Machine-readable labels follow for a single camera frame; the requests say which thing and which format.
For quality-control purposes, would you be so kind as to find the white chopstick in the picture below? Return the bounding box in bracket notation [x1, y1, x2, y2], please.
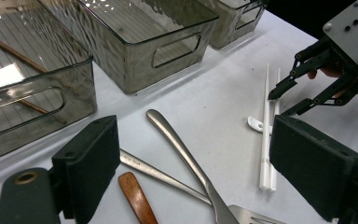
[258, 63, 271, 191]
[268, 67, 282, 192]

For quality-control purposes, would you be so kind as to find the metal fork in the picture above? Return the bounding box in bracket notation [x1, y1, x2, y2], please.
[119, 148, 288, 224]

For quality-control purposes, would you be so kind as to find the brown wooden spoon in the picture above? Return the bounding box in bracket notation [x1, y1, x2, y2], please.
[117, 171, 159, 224]

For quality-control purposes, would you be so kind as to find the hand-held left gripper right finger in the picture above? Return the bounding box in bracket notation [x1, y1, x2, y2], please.
[268, 115, 358, 222]

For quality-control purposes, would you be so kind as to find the metal table knife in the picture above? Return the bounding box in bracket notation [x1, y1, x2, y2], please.
[145, 108, 241, 224]

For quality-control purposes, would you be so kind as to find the white ceramic spoon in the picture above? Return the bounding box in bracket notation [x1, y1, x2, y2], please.
[247, 116, 273, 135]

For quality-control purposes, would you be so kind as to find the smoky clear plastic bin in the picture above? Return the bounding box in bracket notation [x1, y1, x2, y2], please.
[0, 0, 98, 166]
[195, 0, 269, 50]
[38, 0, 220, 95]

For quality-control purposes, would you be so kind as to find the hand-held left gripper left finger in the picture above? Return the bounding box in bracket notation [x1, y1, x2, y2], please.
[51, 115, 121, 224]

